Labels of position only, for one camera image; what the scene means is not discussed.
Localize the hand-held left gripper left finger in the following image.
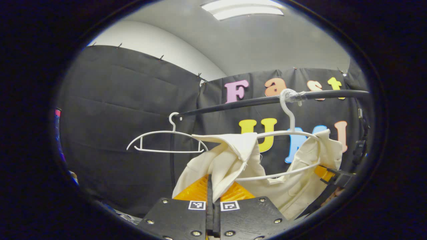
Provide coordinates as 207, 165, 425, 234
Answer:
137, 174, 214, 240

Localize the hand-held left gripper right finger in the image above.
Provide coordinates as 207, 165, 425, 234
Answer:
213, 182, 291, 240

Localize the cream shirt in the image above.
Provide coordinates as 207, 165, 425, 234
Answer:
172, 129, 343, 221

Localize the white plastic hanger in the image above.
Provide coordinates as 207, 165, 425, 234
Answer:
126, 112, 209, 154
234, 88, 321, 182

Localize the black clothes rack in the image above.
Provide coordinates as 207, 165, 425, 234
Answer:
169, 89, 370, 189

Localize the black backdrop cloth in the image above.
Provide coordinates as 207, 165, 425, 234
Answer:
57, 45, 371, 217

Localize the large ceiling light panel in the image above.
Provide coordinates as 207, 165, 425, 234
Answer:
200, 0, 285, 21

